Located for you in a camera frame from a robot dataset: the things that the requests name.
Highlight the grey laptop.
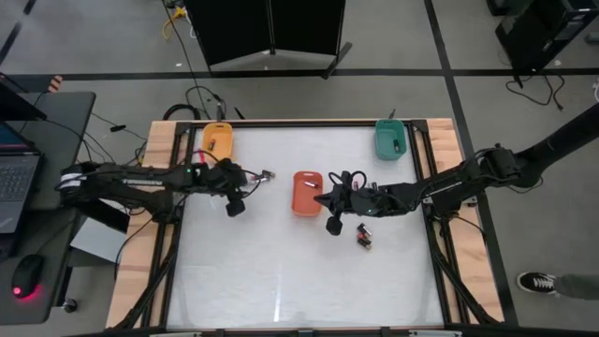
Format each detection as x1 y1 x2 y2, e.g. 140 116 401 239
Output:
0 122 43 235

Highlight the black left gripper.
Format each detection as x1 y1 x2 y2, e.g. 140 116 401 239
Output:
204 157 269 201

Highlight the black mouse red light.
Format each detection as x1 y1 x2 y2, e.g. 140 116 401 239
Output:
10 253 46 300

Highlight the black floor power cable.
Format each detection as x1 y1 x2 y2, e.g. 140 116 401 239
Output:
504 74 566 112

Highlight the person's shoe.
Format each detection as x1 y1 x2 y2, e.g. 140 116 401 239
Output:
516 271 559 297

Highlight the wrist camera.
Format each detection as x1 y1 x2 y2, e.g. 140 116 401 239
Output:
325 215 344 237
225 196 248 219

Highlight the teal plastic bin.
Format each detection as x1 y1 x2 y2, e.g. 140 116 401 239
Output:
373 118 408 162

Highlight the yellow plastic bin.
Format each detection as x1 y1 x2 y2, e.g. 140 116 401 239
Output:
201 122 235 164

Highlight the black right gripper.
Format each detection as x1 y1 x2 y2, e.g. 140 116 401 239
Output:
314 180 378 217

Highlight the black aluminium table frame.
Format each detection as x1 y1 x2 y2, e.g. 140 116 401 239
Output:
110 118 504 331

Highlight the orange plastic bin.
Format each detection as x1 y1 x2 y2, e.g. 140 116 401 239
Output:
290 170 325 218

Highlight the black desk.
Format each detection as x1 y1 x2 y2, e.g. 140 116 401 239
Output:
0 91 97 327

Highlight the black coiled floor cable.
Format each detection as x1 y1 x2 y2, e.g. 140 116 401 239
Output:
162 84 226 122

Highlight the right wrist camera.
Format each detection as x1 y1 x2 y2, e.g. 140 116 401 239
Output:
325 215 344 237

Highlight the grey flat box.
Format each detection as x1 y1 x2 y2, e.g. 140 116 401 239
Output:
69 216 129 264

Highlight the yellow floor cable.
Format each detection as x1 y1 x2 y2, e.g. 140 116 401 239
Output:
161 6 189 40

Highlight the black equipment cart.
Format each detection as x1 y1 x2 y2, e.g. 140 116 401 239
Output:
486 0 599 89

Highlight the person's leg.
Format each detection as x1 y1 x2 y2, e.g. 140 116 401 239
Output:
554 273 599 301

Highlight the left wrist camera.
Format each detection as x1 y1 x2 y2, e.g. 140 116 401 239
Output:
225 196 248 219

